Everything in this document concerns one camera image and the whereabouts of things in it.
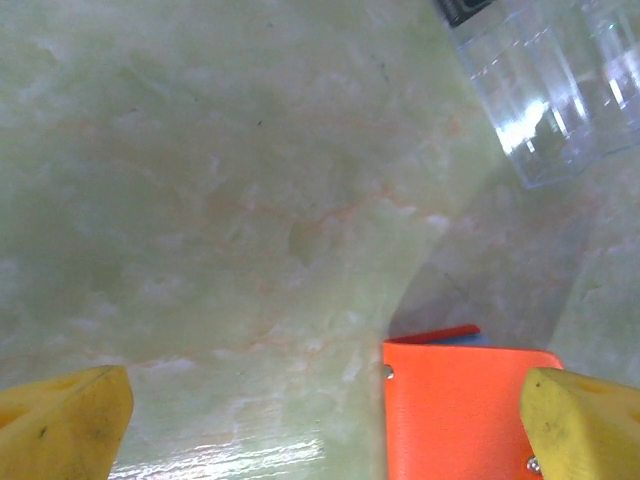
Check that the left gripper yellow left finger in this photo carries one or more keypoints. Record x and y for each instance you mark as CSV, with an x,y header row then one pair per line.
x,y
60,425

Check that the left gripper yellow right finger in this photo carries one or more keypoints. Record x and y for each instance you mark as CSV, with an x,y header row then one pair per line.
x,y
585,430

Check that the clear acrylic card tray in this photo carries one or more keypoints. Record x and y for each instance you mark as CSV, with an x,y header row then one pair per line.
x,y
550,90

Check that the black credit card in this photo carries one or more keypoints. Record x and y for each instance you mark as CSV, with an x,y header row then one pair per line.
x,y
462,10

